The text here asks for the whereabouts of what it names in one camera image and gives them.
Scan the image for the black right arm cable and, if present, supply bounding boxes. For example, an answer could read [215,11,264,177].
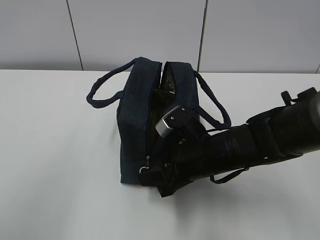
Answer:
[209,167,250,184]

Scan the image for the dark navy fabric lunch bag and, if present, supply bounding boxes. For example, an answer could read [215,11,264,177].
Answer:
[86,57,232,185]

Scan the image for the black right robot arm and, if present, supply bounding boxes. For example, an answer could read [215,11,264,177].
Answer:
[138,88,320,197]

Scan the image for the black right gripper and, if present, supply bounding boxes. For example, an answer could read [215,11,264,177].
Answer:
[139,130,213,198]

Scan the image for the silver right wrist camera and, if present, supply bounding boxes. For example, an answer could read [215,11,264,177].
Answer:
[155,105,200,138]

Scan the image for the silver zipper pull ring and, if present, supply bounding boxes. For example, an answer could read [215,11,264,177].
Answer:
[139,155,152,175]

